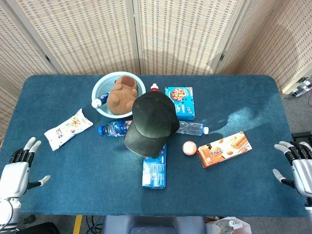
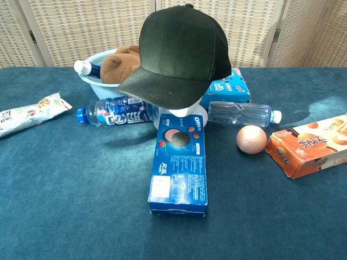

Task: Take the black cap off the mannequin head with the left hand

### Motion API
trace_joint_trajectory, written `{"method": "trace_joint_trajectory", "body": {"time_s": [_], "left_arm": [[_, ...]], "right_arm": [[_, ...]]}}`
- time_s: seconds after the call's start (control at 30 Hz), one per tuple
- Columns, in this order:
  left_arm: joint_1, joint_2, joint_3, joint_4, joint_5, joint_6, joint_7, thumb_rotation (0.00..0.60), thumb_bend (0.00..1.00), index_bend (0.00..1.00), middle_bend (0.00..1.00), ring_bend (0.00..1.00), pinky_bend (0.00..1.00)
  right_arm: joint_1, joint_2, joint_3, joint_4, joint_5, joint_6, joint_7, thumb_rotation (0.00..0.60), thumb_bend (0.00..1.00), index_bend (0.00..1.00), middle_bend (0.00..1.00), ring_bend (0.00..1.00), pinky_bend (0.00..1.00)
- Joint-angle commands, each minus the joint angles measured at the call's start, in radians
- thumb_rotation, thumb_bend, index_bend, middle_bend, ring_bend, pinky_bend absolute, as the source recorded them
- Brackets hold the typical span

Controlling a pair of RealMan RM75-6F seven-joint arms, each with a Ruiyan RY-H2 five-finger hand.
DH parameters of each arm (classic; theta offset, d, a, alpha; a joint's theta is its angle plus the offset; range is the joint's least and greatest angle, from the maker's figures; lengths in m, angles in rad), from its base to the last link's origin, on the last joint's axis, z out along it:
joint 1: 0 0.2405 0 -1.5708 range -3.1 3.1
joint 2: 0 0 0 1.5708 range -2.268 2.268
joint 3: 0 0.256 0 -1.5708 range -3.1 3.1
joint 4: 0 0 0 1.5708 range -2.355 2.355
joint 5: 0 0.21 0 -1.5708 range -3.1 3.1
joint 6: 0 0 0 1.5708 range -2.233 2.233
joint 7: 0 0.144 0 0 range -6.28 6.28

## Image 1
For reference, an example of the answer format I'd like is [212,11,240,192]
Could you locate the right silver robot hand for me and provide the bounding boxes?
[272,140,312,198]

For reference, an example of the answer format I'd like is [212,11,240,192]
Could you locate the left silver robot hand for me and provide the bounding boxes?
[0,136,51,198]

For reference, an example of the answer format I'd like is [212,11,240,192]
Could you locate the black baseball cap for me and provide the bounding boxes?
[124,92,180,158]

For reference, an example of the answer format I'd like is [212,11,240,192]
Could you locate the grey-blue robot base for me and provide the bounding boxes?
[101,215,207,234]

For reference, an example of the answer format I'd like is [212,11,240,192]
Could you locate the light blue plastic bowl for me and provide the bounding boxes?
[91,71,147,119]

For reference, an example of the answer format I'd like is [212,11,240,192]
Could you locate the brown capybara plush toy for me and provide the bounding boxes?
[106,76,138,116]

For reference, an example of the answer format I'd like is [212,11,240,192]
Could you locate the black box beside table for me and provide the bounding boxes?
[291,131,312,143]

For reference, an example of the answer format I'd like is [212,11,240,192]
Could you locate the white snack bag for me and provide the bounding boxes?
[43,108,94,152]

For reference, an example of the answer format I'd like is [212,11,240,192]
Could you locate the blue table cloth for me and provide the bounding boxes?
[0,74,309,217]

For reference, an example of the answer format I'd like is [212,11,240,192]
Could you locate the orange wafer roll box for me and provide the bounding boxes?
[196,131,253,169]

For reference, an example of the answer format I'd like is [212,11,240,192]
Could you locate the electronic devices on floor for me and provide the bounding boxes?
[282,76,312,99]

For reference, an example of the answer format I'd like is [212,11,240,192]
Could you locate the clear plastic container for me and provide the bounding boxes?
[206,216,252,234]

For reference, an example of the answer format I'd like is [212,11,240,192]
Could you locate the blue-cap water bottle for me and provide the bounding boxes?
[97,120,133,137]

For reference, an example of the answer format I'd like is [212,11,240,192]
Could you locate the round peach-coloured ball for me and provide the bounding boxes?
[182,140,197,156]

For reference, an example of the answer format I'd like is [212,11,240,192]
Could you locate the small blue-label drink bottle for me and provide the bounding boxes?
[91,92,110,108]

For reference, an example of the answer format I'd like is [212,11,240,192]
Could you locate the clear white-cap water bottle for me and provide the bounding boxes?
[175,120,210,137]

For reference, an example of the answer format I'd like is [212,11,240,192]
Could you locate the blue chocolate chip cookie box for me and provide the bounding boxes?
[164,86,196,121]

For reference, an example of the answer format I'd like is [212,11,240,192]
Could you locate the blue Oreo cookie box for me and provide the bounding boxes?
[142,143,167,189]

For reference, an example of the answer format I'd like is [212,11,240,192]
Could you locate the beige woven folding screen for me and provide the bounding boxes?
[0,0,312,139]

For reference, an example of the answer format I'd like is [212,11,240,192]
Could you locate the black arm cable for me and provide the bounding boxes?
[0,198,14,228]

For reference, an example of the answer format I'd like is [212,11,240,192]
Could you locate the blue floor cable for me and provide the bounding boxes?
[85,215,103,234]

